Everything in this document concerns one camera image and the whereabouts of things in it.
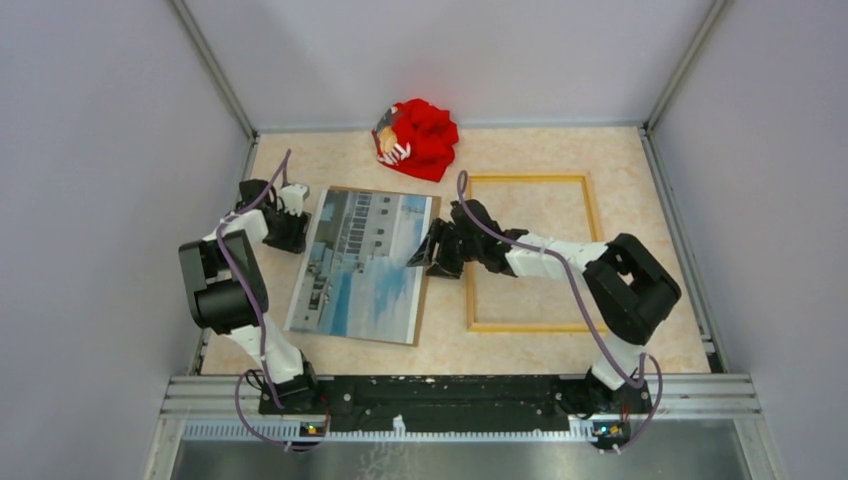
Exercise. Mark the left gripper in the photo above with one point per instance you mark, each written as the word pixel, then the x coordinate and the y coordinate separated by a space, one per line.
pixel 296 241

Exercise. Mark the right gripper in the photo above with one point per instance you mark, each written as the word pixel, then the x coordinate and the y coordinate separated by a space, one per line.
pixel 425 254

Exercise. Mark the brown cardboard backing board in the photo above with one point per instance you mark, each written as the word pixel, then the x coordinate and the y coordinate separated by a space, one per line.
pixel 424 291

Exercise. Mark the yellow wooden picture frame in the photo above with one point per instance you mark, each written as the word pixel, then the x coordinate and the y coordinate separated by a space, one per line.
pixel 464 187

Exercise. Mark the building photo print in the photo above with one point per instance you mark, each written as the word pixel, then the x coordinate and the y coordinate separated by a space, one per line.
pixel 361 265

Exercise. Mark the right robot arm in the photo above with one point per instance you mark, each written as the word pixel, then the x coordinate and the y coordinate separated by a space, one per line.
pixel 632 291

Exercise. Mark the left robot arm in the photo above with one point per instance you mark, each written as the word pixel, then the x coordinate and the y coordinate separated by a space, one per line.
pixel 226 292

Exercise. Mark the red crumpled cloth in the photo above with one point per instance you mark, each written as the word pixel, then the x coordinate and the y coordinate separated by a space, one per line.
pixel 417 139

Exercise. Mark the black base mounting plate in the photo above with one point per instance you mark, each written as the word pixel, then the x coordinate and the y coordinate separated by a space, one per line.
pixel 459 404

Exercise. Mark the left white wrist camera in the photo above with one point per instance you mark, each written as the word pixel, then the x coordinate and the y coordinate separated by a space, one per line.
pixel 293 197

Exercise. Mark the aluminium front rail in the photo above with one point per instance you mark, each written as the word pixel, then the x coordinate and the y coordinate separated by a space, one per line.
pixel 209 407

